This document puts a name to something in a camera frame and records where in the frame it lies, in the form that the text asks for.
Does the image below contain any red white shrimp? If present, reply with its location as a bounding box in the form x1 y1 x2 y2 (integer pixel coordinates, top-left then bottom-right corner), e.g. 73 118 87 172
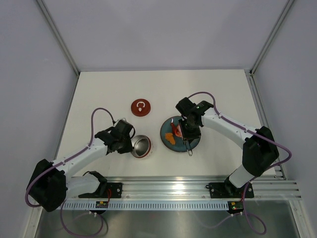
174 125 182 138

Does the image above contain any round steel lunch box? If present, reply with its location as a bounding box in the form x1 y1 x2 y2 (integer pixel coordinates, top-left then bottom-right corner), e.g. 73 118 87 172
131 135 153 159

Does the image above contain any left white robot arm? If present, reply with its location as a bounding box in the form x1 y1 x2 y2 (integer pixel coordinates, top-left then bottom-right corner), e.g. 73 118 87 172
25 119 135 212

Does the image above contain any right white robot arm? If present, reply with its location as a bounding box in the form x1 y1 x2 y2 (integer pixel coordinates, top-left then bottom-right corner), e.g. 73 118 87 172
175 97 279 198

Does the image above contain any blue ceramic plate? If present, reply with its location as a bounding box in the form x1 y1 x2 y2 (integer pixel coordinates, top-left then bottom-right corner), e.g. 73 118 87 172
159 116 201 153

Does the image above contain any orange fried food piece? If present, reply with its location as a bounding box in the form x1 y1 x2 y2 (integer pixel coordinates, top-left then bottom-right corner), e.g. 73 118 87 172
165 132 176 145

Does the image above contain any red round lid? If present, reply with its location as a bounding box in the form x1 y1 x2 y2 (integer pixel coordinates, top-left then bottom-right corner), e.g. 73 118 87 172
131 99 151 117

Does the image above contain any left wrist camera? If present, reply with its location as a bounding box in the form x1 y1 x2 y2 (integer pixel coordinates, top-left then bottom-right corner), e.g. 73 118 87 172
115 119 134 136

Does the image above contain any left black mount plate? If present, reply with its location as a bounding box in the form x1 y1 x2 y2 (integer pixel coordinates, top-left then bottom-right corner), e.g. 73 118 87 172
99 182 123 199

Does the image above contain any black mount plate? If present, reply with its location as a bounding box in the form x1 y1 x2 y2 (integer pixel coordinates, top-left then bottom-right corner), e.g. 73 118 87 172
99 182 123 199
205 182 255 199

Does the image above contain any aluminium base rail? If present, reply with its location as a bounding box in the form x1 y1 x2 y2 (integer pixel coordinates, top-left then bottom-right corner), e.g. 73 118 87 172
61 175 302 199

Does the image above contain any slotted white cable duct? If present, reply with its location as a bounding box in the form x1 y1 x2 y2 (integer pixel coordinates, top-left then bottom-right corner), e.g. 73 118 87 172
63 200 229 211

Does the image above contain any right black mount plate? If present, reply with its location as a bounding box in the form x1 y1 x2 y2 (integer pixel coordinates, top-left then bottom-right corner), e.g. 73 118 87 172
205 182 255 199

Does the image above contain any right side aluminium rail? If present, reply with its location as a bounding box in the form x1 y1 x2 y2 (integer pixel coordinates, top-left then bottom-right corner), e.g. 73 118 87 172
245 70 288 180

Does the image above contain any right aluminium frame post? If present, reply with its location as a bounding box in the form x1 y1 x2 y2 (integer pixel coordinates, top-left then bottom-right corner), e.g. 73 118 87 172
249 0 296 77

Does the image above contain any aluminium frame post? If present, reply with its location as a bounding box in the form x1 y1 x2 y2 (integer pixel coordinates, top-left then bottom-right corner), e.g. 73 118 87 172
35 0 80 78
249 0 296 77

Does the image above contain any left aluminium frame post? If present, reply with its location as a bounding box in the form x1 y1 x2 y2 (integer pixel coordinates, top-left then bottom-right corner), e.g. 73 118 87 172
35 0 80 78

